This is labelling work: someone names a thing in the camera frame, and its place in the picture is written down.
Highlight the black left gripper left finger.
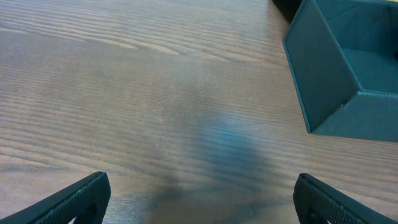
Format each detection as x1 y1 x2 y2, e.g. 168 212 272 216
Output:
1 171 111 224

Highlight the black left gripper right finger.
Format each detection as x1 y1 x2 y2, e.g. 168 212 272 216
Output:
293 173 397 224

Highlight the dark green open box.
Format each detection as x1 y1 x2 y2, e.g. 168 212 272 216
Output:
283 0 397 142

